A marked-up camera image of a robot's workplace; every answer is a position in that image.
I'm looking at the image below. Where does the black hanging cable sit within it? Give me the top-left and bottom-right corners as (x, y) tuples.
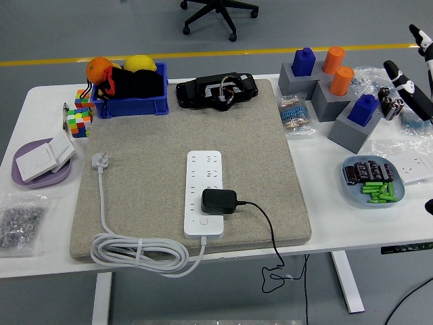
(302, 253), (311, 325)

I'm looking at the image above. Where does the bag of brown-blue resistors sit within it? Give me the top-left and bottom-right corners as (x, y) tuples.
(277, 93), (317, 139)

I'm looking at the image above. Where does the bag of metal nuts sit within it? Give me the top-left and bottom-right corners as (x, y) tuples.
(0, 193), (57, 258)

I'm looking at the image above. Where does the orange cylinder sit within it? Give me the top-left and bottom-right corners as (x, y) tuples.
(321, 46), (346, 75)
(328, 66), (355, 96)

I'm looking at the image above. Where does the small blue resistor bag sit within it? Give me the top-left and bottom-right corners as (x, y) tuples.
(398, 106), (433, 138)

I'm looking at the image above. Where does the light blue plate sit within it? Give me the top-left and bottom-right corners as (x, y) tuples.
(340, 155), (406, 209)

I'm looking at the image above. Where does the small colourful puzzle cube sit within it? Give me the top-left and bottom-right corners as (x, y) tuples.
(74, 88), (96, 109)

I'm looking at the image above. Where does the yellow lemon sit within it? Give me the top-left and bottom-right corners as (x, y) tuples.
(123, 54), (158, 73)

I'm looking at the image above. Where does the grey-brown mat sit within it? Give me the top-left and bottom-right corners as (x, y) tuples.
(69, 79), (313, 263)

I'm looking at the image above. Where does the white power strip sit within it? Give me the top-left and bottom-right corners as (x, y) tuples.
(183, 150), (225, 241)

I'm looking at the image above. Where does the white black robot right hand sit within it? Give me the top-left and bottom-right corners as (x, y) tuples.
(383, 23), (433, 122)

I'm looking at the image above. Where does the orange fruit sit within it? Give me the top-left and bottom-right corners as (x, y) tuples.
(86, 56), (114, 86)

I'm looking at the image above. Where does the large white switch panel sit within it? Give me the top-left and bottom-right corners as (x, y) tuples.
(15, 143), (59, 183)

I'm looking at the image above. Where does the blue plastic bin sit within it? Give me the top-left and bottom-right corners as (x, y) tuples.
(89, 62), (170, 119)

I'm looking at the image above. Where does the black office chair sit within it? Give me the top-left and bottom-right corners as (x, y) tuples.
(180, 0), (260, 43)

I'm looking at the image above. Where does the black plug adapter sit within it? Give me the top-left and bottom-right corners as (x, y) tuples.
(200, 188), (238, 216)

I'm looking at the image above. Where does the large colourful puzzle cube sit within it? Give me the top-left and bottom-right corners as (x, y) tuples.
(66, 107), (94, 139)

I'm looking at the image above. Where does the black table control panel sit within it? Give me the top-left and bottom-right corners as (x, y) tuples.
(380, 242), (433, 255)

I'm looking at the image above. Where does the grey block with orange cylinder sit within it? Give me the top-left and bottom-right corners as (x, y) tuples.
(311, 79), (359, 123)

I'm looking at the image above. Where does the black red cloth pouch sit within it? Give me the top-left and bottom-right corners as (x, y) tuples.
(97, 66), (166, 101)

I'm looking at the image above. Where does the small white switch panel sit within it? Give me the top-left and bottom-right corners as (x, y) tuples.
(45, 130), (76, 174)

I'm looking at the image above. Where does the purple tray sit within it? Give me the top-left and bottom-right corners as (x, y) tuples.
(11, 137), (74, 190)

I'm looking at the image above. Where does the blue peg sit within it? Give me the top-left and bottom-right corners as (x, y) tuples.
(347, 93), (380, 128)
(291, 47), (317, 78)

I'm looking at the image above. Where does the black open electronic device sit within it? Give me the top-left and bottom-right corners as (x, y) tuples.
(175, 72), (260, 112)

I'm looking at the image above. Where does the white table leg with foot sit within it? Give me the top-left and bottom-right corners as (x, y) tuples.
(330, 251), (365, 314)

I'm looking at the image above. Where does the white socket in clear bag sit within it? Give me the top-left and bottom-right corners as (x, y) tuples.
(371, 140), (433, 186)

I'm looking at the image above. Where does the large clear resistor bag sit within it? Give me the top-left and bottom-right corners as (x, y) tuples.
(351, 66), (402, 101)

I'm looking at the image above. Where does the thin black adapter cord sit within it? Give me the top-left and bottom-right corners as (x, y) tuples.
(235, 200), (307, 295)

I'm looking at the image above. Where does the grey block with blue peg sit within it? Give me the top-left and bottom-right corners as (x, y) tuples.
(277, 60), (327, 97)
(327, 97), (385, 155)

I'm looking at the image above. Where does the white power cord with plug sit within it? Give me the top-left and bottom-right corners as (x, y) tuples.
(89, 151), (207, 279)

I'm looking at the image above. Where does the black floor cable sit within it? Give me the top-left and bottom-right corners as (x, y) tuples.
(384, 277), (433, 325)

